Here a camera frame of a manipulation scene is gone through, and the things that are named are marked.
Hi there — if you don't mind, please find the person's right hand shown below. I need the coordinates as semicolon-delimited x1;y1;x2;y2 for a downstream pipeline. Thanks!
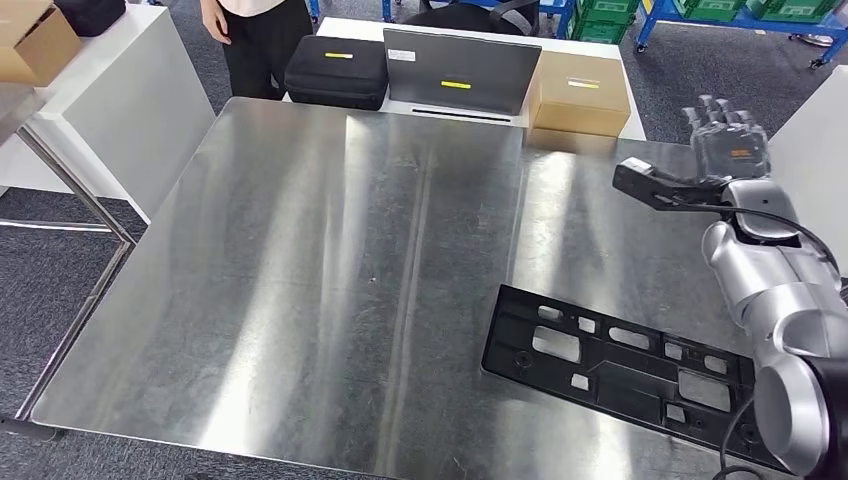
200;0;233;46

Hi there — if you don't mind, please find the black plastic panel part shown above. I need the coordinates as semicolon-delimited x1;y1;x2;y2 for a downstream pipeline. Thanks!
480;284;790;473

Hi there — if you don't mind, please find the wide stainless steel workbench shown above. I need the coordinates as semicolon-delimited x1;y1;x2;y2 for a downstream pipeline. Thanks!
29;95;796;480

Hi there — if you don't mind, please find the person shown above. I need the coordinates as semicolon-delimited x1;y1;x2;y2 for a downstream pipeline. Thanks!
200;0;316;101

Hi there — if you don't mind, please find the white cabinet block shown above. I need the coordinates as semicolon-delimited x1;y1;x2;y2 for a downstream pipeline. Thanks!
768;64;848;276
0;3;217;225

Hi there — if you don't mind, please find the black rounded object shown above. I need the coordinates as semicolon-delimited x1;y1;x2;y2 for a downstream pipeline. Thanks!
54;0;127;38

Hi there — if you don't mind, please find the black equipment case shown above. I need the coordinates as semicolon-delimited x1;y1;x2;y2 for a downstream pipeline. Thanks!
284;34;390;112

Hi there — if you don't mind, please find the white low platform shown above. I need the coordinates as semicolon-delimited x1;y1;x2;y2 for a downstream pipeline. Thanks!
283;16;647;142

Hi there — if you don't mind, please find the brown cardboard box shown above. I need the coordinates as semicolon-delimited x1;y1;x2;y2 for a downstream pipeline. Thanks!
527;50;632;139
0;0;84;87

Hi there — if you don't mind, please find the stainless steel table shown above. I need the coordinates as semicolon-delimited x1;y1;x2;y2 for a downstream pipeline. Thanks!
0;82;138;442

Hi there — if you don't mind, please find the grey equipment case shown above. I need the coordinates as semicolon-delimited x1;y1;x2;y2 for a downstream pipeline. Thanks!
382;27;543;117

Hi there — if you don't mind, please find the black office chair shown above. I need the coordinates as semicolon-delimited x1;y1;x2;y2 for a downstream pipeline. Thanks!
404;0;541;38

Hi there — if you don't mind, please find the green plastic crate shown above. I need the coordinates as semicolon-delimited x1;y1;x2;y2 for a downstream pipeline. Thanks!
745;0;843;24
568;19;632;46
672;0;747;23
574;0;642;26

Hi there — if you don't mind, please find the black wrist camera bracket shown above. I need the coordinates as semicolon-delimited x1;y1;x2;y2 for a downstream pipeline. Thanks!
612;158;730;213

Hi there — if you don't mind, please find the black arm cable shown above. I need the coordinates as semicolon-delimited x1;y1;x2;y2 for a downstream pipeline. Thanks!
662;201;841;273

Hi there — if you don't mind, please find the black hanging tether cable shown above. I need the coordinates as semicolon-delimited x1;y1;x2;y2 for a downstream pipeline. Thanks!
712;394;770;480

